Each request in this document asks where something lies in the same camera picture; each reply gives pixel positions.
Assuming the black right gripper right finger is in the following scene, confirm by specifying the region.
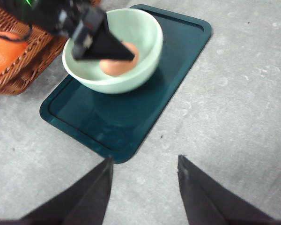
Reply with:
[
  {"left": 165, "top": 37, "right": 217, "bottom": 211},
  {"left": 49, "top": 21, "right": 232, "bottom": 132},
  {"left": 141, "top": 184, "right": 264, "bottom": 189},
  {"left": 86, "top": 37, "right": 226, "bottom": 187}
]
[{"left": 177, "top": 155, "right": 281, "bottom": 225}]

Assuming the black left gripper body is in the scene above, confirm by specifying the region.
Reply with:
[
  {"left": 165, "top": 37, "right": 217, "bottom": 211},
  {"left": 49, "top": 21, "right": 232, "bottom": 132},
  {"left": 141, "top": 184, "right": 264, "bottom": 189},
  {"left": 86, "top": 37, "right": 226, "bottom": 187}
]
[{"left": 5, "top": 0, "right": 106, "bottom": 60}]

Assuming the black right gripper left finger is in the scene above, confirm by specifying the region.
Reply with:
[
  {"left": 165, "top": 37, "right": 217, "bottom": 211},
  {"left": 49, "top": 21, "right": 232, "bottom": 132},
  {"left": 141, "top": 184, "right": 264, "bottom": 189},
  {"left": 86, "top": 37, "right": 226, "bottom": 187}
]
[{"left": 0, "top": 156, "right": 113, "bottom": 225}]

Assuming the brown egg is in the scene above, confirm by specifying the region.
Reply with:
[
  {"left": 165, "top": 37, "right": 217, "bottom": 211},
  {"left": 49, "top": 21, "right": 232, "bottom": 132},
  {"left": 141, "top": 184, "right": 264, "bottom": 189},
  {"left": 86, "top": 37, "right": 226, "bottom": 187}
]
[{"left": 99, "top": 42, "right": 139, "bottom": 76}]

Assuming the light green ceramic bowl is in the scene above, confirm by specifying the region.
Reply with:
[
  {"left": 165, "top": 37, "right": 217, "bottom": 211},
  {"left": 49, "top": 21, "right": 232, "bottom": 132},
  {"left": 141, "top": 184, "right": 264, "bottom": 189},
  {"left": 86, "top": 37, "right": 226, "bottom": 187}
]
[{"left": 62, "top": 8, "right": 164, "bottom": 94}]

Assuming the brown wicker basket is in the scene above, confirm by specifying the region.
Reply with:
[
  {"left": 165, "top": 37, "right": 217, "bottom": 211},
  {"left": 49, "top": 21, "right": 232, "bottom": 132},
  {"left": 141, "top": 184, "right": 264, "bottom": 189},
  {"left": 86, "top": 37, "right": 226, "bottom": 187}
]
[{"left": 0, "top": 0, "right": 69, "bottom": 94}]

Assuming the orange mandarin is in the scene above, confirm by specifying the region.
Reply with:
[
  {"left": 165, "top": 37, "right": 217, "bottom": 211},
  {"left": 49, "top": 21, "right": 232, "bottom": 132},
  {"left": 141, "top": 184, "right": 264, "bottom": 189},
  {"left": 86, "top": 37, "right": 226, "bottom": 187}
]
[{"left": 0, "top": 31, "right": 28, "bottom": 73}]

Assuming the dark rectangular tray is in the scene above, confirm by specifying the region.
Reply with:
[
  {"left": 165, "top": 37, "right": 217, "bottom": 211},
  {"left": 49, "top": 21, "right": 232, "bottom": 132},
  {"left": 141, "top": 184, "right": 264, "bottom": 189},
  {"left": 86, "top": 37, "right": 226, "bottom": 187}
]
[{"left": 40, "top": 4, "right": 212, "bottom": 163}]

